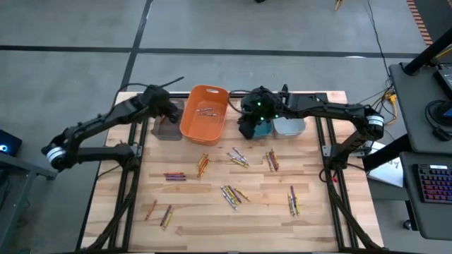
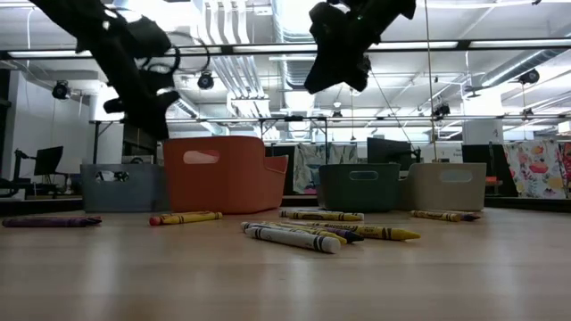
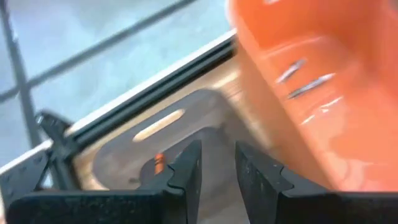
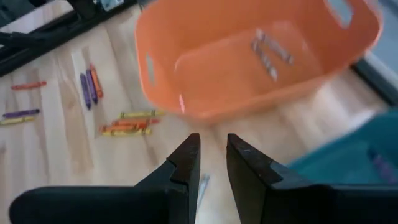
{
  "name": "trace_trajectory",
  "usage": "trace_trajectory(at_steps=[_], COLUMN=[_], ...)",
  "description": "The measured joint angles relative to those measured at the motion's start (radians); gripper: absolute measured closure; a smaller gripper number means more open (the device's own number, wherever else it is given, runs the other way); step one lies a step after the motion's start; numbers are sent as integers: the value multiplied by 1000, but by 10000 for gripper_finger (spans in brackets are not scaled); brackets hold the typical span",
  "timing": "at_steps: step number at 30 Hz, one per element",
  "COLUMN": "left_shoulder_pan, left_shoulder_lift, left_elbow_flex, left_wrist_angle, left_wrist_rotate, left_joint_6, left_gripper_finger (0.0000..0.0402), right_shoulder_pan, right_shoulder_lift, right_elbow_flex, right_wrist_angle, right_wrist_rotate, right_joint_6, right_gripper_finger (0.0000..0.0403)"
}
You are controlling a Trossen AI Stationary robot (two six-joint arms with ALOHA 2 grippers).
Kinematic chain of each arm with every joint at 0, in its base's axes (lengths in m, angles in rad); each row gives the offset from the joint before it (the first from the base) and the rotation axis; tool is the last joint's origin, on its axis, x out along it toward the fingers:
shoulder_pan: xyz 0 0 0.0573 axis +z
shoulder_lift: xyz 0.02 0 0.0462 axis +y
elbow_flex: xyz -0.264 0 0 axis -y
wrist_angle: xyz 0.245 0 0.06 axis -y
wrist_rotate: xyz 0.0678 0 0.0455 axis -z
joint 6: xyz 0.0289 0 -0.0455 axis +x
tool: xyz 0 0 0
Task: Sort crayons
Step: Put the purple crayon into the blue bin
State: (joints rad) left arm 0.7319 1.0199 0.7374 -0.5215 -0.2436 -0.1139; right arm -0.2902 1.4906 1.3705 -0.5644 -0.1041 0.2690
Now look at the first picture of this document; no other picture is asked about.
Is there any grey metal table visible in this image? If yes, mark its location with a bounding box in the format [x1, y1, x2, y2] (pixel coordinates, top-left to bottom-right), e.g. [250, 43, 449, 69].
[0, 152, 59, 254]

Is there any long black floor cable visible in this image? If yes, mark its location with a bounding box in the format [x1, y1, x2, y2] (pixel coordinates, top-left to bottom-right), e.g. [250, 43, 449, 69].
[367, 0, 393, 80]

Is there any orange plastic bin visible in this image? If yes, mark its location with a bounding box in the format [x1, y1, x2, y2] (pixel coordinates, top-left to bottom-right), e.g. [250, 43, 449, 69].
[179, 84, 231, 147]

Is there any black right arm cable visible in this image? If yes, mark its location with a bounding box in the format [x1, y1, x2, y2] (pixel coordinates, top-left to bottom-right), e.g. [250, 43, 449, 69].
[227, 89, 252, 114]

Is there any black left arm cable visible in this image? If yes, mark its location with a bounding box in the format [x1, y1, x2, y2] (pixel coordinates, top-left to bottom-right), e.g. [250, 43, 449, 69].
[118, 75, 185, 96]

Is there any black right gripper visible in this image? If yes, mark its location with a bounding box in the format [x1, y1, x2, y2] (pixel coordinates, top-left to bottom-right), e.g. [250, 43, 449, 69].
[239, 87, 280, 140]

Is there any white paper sheet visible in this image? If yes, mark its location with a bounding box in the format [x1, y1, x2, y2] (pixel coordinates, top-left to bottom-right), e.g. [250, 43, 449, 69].
[367, 140, 405, 188]

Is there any yellow cable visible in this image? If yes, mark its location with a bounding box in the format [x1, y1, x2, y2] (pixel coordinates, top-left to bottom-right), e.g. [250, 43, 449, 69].
[374, 90, 399, 134]

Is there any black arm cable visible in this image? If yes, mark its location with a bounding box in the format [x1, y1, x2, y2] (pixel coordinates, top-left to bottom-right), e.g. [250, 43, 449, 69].
[118, 75, 185, 96]
[227, 89, 252, 114]

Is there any black aluminium table frame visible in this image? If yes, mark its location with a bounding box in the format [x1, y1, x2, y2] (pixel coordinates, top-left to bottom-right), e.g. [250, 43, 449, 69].
[80, 90, 388, 254]

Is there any grey desk top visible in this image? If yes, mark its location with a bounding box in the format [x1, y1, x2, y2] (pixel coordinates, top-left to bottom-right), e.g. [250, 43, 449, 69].
[398, 151, 452, 241]
[388, 61, 452, 155]

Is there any light grey plastic bin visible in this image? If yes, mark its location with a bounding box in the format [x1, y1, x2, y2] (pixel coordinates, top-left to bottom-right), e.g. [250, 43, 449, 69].
[270, 116, 307, 140]

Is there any orange striped floor tape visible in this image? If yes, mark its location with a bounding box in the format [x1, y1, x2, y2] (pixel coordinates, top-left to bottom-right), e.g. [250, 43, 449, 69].
[405, 0, 434, 47]

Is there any black box with blue light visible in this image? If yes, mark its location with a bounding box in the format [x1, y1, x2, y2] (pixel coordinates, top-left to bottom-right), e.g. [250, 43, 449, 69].
[0, 128, 23, 158]

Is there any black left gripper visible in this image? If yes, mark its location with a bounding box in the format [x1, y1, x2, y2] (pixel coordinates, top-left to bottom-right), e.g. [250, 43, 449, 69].
[144, 84, 181, 124]

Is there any black electronic device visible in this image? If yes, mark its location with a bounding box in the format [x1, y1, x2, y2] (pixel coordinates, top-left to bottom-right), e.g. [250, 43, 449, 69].
[432, 64, 452, 100]

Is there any black metal post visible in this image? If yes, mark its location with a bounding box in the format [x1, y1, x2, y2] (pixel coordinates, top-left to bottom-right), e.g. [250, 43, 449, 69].
[403, 27, 452, 76]

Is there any black backlit keyboard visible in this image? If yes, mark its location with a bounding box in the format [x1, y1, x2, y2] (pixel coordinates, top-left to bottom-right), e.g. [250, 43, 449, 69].
[417, 163, 452, 205]

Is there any brown plastic bin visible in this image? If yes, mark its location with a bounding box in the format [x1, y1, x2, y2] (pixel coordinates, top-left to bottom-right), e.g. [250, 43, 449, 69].
[150, 98, 185, 141]

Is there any black metal beam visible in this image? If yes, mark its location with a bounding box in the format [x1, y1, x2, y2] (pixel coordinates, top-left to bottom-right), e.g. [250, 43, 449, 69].
[362, 133, 404, 172]

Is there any black cable with red plug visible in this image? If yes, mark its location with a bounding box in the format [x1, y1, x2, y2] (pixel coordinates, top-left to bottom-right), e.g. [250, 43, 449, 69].
[318, 165, 338, 185]

